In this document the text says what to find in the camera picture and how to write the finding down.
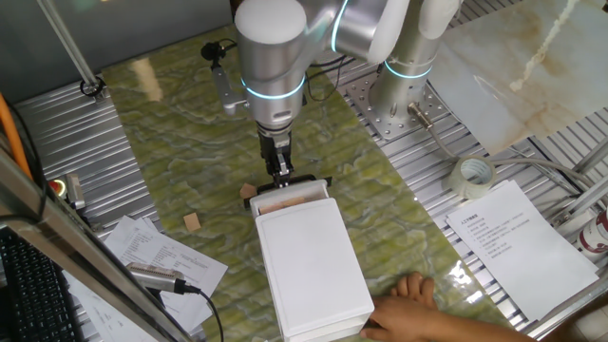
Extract white sheet with short text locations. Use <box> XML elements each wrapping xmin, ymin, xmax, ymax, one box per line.
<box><xmin>445</xmin><ymin>179</ymin><xmax>600</xmax><ymax>323</ymax></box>

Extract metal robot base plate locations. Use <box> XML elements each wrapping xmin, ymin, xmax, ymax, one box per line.
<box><xmin>345</xmin><ymin>70</ymin><xmax>450</xmax><ymax>143</ymax></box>

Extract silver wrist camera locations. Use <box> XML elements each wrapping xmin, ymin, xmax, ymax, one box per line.
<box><xmin>200</xmin><ymin>40</ymin><xmax>249</xmax><ymax>117</ymax></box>

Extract emergency stop button box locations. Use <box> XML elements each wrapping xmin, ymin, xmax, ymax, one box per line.
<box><xmin>47</xmin><ymin>173</ymin><xmax>86</xmax><ymax>210</ymax></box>

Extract white drawer cabinet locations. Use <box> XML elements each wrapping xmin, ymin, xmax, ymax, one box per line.
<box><xmin>255</xmin><ymin>198</ymin><xmax>376</xmax><ymax>342</ymax></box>

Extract orange cable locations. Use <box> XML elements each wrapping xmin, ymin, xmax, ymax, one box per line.
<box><xmin>0</xmin><ymin>92</ymin><xmax>34</xmax><ymax>181</ymax></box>

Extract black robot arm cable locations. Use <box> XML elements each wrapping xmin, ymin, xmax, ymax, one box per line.
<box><xmin>303</xmin><ymin>54</ymin><xmax>357</xmax><ymax>104</ymax></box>

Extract aluminium profile rails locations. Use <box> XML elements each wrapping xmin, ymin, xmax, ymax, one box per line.
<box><xmin>550</xmin><ymin>137</ymin><xmax>608</xmax><ymax>227</ymax></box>

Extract black keyboard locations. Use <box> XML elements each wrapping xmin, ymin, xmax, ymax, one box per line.
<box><xmin>0</xmin><ymin>227</ymin><xmax>85</xmax><ymax>342</ymax></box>

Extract slanted aluminium pole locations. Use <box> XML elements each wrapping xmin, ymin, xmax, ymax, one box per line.
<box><xmin>36</xmin><ymin>0</ymin><xmax>108</xmax><ymax>104</ymax></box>

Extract person's bare forearm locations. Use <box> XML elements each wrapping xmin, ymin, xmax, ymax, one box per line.
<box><xmin>441</xmin><ymin>311</ymin><xmax>538</xmax><ymax>342</ymax></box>

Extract white marble slab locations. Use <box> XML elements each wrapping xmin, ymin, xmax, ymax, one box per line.
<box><xmin>427</xmin><ymin>0</ymin><xmax>608</xmax><ymax>157</ymax></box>

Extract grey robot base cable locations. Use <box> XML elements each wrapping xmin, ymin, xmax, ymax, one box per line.
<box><xmin>407</xmin><ymin>102</ymin><xmax>608</xmax><ymax>203</ymax></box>

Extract person's bare hand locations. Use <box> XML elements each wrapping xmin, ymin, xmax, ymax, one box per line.
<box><xmin>359</xmin><ymin>271</ymin><xmax>447</xmax><ymax>342</ymax></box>

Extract black camera cable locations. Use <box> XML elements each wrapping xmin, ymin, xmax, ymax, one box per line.
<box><xmin>182</xmin><ymin>283</ymin><xmax>225</xmax><ymax>342</ymax></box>

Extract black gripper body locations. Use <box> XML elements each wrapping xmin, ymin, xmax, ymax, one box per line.
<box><xmin>258</xmin><ymin>131</ymin><xmax>293</xmax><ymax>176</ymax></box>

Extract silver cylindrical cable plug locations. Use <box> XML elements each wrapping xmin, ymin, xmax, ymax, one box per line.
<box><xmin>125</xmin><ymin>261</ymin><xmax>187</xmax><ymax>295</ymax></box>

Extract white drawer with black handle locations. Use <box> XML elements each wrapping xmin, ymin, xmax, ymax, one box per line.
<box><xmin>243</xmin><ymin>174</ymin><xmax>333</xmax><ymax>219</ymax></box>

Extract clear tape roll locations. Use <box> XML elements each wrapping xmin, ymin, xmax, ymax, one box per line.
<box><xmin>447</xmin><ymin>155</ymin><xmax>498</xmax><ymax>200</ymax></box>

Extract printed paper sheet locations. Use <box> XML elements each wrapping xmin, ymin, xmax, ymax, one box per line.
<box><xmin>103</xmin><ymin>216</ymin><xmax>229</xmax><ymax>333</ymax></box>
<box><xmin>64</xmin><ymin>270</ymin><xmax>161</xmax><ymax>342</ymax></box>

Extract red and white can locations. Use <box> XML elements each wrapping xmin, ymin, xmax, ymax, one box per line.
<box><xmin>576</xmin><ymin>208</ymin><xmax>608</xmax><ymax>262</ymax></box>

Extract green marble pattern mat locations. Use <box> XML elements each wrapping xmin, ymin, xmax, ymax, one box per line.
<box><xmin>102</xmin><ymin>18</ymin><xmax>514</xmax><ymax>342</ymax></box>

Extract aluminium frame bar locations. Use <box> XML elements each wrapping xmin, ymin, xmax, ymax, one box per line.
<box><xmin>0</xmin><ymin>142</ymin><xmax>196</xmax><ymax>342</ymax></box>

